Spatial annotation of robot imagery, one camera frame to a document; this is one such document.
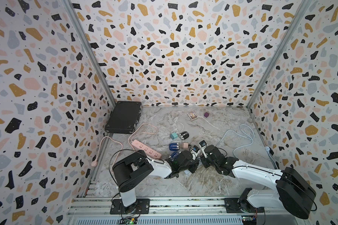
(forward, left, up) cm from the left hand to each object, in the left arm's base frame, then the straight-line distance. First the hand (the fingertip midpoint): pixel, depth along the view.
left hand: (201, 161), depth 86 cm
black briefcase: (+37, +55, +1) cm, 66 cm away
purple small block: (+43, -10, -4) cm, 44 cm away
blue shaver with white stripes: (+12, +17, -2) cm, 21 cm away
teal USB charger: (+20, +17, -2) cm, 27 cm away
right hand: (+4, -2, +1) cm, 5 cm away
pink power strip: (+9, +33, -2) cm, 34 cm away
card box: (+41, +2, -3) cm, 41 cm away
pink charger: (+13, +10, -2) cm, 16 cm away
